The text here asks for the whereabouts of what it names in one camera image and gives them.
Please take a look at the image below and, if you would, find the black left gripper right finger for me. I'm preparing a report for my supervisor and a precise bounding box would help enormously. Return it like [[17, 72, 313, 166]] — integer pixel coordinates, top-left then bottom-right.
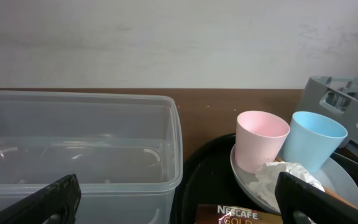
[[275, 172, 358, 224]]

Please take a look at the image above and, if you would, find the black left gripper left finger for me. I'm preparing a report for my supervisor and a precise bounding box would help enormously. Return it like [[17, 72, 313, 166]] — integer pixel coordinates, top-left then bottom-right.
[[0, 174, 81, 224]]

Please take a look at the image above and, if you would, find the wooden chopstick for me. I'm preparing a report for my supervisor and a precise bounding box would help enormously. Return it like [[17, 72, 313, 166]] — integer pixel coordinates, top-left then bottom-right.
[[274, 156, 358, 208]]

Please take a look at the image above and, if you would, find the white napkin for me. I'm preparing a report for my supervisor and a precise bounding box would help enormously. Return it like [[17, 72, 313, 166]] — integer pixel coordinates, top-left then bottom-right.
[[248, 162, 325, 212]]

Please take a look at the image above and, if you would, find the grey round plate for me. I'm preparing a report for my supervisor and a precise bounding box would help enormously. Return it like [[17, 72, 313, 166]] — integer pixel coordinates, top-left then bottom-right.
[[230, 146, 358, 215]]

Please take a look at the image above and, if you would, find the blue plastic cup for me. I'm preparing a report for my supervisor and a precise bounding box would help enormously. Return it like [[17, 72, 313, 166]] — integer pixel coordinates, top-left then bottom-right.
[[282, 111, 348, 173]]

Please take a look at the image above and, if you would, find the pink plastic cup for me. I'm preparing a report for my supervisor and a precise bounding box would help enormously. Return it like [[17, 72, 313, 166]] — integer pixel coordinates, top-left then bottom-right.
[[234, 111, 290, 174]]

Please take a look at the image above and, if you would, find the gold coffee sachet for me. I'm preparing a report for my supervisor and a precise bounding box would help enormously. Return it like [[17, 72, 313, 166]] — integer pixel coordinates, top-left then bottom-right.
[[194, 204, 283, 224]]

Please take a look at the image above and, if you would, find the clear plastic waste bin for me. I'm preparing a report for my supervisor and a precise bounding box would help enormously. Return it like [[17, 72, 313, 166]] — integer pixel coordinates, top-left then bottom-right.
[[0, 91, 183, 223]]

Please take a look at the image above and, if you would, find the grey dishwasher rack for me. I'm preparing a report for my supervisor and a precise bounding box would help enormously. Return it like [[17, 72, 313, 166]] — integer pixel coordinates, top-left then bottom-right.
[[295, 77, 358, 157]]

